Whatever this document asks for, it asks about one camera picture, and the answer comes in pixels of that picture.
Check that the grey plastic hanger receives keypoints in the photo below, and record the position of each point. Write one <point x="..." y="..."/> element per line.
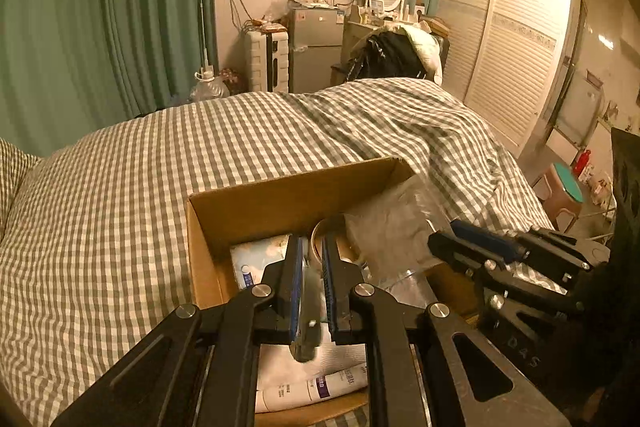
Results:
<point x="311" y="307"/>

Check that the white mop pole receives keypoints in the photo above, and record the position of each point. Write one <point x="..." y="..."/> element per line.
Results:
<point x="203" y="22"/>

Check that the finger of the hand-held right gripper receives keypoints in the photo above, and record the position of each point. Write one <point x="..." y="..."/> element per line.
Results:
<point x="465" y="254"/>
<point x="487" y="239"/>

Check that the red bottle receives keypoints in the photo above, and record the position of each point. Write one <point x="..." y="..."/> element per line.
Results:
<point x="582" y="163"/>

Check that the brown cardboard box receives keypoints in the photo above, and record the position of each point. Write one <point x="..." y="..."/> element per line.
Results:
<point x="260" y="212"/>

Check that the silver small fridge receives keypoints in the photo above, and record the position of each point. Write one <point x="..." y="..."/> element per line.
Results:
<point x="315" y="52"/>

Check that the clear water jug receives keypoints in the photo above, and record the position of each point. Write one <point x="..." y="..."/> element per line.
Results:
<point x="209" y="89"/>

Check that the white sock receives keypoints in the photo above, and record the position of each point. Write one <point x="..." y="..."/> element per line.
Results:
<point x="335" y="357"/>

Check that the white blue tissue pack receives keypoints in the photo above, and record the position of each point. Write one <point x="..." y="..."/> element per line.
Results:
<point x="260" y="264"/>

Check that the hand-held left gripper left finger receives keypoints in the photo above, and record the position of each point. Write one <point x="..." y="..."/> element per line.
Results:
<point x="296" y="287"/>

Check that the brown tape roll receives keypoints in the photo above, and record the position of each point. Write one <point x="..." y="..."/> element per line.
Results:
<point x="316" y="244"/>

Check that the pink stool green seat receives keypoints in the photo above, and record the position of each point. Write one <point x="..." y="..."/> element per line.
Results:
<point x="562" y="192"/>

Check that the grey checkered bed sheet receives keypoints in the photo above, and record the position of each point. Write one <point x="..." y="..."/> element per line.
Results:
<point x="150" y="187"/>

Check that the grey checkered pillow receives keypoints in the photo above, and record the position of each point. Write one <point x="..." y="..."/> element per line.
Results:
<point x="15" y="177"/>

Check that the white padded jacket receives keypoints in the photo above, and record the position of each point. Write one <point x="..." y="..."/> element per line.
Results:
<point x="427" y="49"/>

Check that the white louvred wardrobe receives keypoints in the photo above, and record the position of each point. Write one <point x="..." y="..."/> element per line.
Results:
<point x="505" y="42"/>

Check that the clear plastic bag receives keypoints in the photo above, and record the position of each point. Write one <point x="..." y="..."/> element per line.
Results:
<point x="275" y="14"/>
<point x="395" y="232"/>

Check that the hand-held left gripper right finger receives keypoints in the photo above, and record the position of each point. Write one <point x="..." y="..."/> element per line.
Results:
<point x="329" y="287"/>

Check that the wide green curtain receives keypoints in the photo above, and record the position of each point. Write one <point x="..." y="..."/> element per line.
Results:
<point x="100" y="22"/>

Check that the white ribbed suitcase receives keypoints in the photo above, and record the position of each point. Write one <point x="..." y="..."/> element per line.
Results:
<point x="260" y="62"/>

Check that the clear plastic bag on fridge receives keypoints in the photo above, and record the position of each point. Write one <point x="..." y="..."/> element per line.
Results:
<point x="275" y="14"/>

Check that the white tube purple label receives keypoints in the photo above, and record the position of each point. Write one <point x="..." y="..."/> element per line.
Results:
<point x="310" y="389"/>

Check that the beige dressing table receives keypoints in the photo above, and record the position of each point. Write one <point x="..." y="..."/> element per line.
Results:
<point x="357" y="34"/>

